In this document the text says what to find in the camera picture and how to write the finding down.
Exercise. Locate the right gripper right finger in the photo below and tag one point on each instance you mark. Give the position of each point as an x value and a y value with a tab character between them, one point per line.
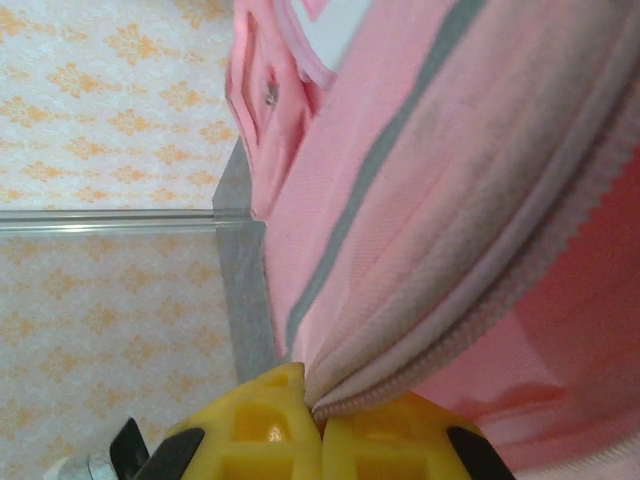
400	440

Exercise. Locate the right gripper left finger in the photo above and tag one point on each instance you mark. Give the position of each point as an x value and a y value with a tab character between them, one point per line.
260	435

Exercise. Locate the aluminium corner frame post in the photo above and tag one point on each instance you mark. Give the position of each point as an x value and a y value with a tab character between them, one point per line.
100	222

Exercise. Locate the pink student backpack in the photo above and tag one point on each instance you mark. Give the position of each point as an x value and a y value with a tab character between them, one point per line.
450	200

